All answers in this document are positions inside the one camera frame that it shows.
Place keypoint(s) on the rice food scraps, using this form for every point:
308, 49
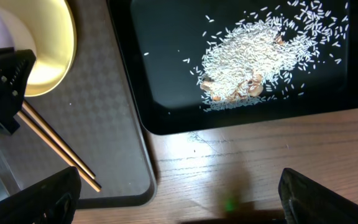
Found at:
221, 55

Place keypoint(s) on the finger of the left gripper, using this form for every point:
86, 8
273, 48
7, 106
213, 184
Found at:
15, 68

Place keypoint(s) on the dark brown serving tray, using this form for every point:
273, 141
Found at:
91, 111

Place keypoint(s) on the white pink small bowl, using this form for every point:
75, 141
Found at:
14, 33

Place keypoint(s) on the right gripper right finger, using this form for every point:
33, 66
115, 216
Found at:
306, 201

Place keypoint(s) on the black waste tray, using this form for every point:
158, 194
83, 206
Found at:
162, 43

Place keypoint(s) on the yellow round plate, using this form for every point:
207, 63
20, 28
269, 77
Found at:
47, 28

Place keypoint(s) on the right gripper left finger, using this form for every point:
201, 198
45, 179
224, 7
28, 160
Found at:
52, 200

